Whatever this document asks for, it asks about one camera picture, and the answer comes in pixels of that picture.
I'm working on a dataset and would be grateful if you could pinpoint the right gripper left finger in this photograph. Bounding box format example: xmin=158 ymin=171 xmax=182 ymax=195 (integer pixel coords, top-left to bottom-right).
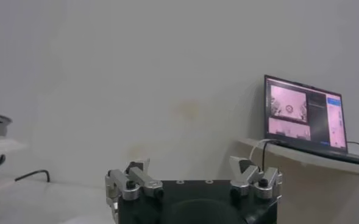
xmin=104 ymin=158 xmax=165 ymax=211

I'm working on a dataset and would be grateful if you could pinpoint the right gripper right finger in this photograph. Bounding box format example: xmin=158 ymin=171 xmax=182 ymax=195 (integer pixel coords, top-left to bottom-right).
xmin=229 ymin=155 xmax=283 ymax=201

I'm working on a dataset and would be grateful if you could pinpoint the steel steamer pot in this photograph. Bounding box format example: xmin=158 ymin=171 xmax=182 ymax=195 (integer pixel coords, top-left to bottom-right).
xmin=0 ymin=135 xmax=28 ymax=177

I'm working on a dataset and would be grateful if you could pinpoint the white side desk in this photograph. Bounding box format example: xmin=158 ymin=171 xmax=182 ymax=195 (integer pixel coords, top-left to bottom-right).
xmin=236 ymin=137 xmax=359 ymax=178

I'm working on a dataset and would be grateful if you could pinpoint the open laptop lit screen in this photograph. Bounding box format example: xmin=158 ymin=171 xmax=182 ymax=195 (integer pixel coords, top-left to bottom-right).
xmin=263 ymin=74 xmax=359 ymax=167

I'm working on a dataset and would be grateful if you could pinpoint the black cable with adapter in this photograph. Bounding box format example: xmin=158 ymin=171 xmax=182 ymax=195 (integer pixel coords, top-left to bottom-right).
xmin=260 ymin=139 xmax=287 ymax=172

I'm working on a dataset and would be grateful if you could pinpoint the white laptop cable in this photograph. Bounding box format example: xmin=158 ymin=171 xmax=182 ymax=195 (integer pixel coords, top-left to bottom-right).
xmin=248 ymin=138 xmax=278 ymax=162

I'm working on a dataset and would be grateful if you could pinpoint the black cooker power cord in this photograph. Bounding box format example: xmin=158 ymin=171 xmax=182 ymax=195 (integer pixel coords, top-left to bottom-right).
xmin=14 ymin=169 xmax=51 ymax=183

